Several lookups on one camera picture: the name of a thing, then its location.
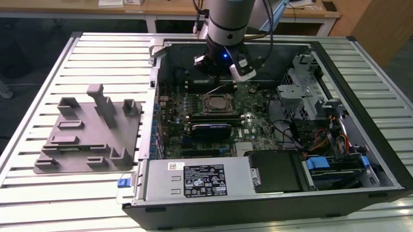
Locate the silver CPU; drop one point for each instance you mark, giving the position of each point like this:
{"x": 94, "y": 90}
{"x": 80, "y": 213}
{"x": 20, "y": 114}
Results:
{"x": 218, "y": 104}

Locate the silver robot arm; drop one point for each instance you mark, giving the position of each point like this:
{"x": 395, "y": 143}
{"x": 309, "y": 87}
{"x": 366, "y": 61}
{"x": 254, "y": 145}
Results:
{"x": 226, "y": 24}

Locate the CPU socket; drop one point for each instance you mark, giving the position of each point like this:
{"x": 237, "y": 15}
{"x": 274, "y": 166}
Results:
{"x": 202, "y": 106}

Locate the black RAM slot bank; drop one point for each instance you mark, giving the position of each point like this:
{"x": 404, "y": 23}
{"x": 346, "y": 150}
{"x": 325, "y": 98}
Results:
{"x": 213, "y": 119}
{"x": 199, "y": 84}

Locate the green motherboard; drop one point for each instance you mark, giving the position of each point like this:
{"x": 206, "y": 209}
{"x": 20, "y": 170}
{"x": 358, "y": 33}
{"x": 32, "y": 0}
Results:
{"x": 258, "y": 116}

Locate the metal drive cage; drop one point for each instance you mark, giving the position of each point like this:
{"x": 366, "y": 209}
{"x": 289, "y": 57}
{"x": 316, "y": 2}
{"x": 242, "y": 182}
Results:
{"x": 294, "y": 91}

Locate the pale blue teach pendant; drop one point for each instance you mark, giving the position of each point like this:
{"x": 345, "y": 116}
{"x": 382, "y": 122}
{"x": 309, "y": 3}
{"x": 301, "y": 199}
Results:
{"x": 278, "y": 12}

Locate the black graphics card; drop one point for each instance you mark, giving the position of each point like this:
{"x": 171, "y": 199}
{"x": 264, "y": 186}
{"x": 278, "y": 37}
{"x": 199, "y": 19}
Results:
{"x": 211, "y": 133}

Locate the silver chipset heatsink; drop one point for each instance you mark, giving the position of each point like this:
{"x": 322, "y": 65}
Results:
{"x": 243, "y": 148}

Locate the white box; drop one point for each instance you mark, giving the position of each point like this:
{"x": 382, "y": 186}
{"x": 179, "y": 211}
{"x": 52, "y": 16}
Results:
{"x": 135, "y": 2}
{"x": 110, "y": 3}

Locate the black expansion slot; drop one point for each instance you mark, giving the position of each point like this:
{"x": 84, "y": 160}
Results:
{"x": 199, "y": 152}

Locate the black object on desk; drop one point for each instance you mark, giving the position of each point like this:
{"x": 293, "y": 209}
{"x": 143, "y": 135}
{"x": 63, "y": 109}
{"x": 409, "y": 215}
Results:
{"x": 330, "y": 6}

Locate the black plastic shroud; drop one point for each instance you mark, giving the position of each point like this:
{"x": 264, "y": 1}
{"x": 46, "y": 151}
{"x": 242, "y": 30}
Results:
{"x": 277, "y": 171}

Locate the silver power supply unit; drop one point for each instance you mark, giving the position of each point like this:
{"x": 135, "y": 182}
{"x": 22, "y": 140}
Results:
{"x": 161, "y": 178}

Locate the blue disk carrier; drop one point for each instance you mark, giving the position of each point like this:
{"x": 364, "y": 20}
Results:
{"x": 317, "y": 163}

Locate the grey parts rack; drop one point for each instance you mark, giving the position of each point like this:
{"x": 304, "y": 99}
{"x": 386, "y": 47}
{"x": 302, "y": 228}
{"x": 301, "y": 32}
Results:
{"x": 94, "y": 145}

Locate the wooden cabinet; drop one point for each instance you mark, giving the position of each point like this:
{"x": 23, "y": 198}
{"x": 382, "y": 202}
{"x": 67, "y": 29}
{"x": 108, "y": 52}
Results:
{"x": 381, "y": 24}

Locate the wooden desk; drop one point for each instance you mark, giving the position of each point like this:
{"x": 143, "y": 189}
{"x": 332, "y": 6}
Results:
{"x": 64, "y": 9}

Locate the blue case latch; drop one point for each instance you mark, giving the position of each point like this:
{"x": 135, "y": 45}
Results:
{"x": 125, "y": 182}

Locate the disk bay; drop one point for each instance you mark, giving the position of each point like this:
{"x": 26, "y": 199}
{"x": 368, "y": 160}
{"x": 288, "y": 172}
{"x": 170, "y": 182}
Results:
{"x": 338, "y": 178}

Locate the black PC case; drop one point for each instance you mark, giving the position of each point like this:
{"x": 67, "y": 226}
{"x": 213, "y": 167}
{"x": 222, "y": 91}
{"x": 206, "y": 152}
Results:
{"x": 226, "y": 217}

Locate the white chair foot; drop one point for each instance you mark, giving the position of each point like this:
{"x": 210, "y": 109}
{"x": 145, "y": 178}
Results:
{"x": 6, "y": 90}

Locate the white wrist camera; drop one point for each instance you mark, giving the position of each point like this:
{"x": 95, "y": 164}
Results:
{"x": 243, "y": 68}

